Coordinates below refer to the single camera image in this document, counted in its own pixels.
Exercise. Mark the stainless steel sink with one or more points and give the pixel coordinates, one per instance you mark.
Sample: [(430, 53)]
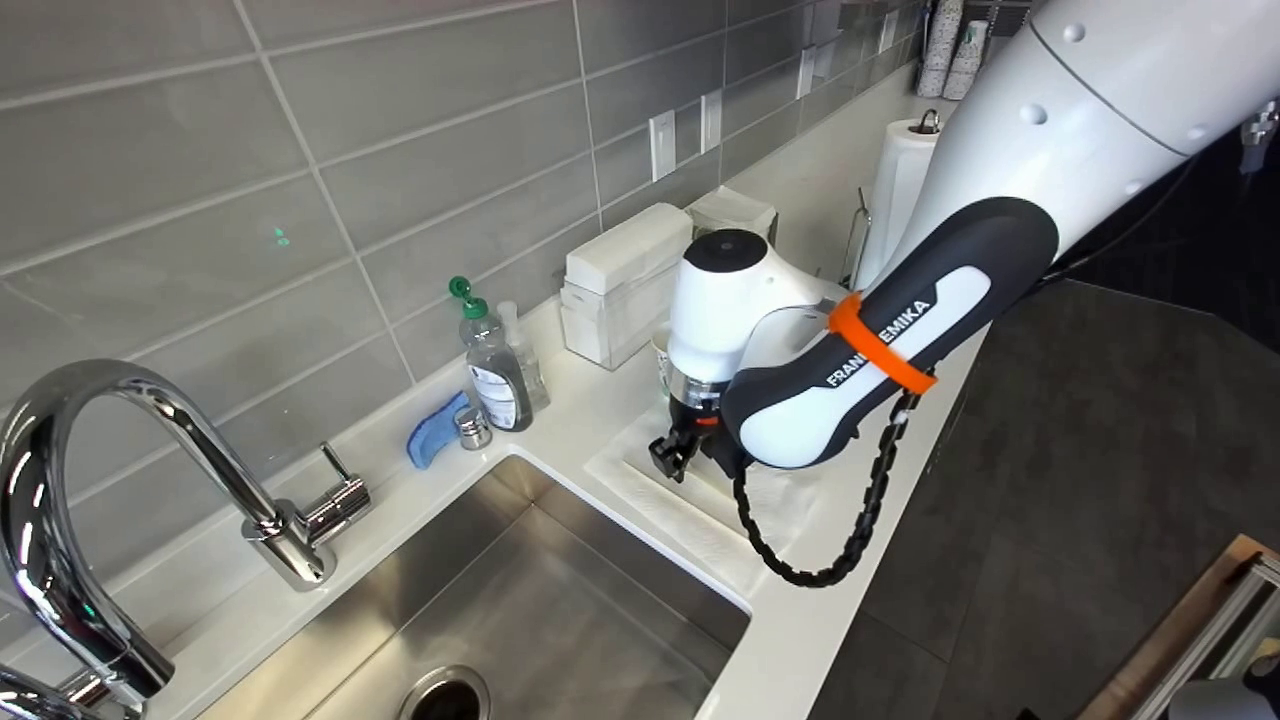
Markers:
[(517, 603)]

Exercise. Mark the white wall outlet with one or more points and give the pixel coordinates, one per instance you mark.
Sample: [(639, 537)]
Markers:
[(660, 146)]

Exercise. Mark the chrome kitchen faucet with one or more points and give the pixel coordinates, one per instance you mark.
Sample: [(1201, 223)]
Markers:
[(55, 551)]

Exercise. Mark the paper towel roll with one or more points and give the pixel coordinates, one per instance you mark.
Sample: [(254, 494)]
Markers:
[(893, 192)]

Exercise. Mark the white cloth mat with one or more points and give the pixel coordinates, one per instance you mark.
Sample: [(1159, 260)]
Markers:
[(693, 518)]

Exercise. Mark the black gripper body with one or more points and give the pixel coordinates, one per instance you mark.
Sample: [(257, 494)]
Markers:
[(693, 430)]

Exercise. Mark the dish soap bottle green cap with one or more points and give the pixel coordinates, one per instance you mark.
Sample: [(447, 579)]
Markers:
[(499, 374)]

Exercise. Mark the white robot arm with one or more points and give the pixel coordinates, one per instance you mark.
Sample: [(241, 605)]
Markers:
[(1073, 119)]

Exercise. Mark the small chrome faucet handle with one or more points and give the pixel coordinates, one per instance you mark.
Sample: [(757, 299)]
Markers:
[(338, 507)]

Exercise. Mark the small metal sink stopper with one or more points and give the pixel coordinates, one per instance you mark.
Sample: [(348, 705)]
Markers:
[(475, 430)]

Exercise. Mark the white napkin stack box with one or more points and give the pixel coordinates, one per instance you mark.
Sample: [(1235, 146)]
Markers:
[(616, 285)]

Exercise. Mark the wooden cabinet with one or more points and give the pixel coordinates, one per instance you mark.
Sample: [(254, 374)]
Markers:
[(1214, 655)]

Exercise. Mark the steel napkin holder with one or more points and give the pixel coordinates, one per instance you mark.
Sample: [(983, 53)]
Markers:
[(735, 209)]

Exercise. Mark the white wall switch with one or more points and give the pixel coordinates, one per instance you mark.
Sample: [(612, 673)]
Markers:
[(711, 121)]

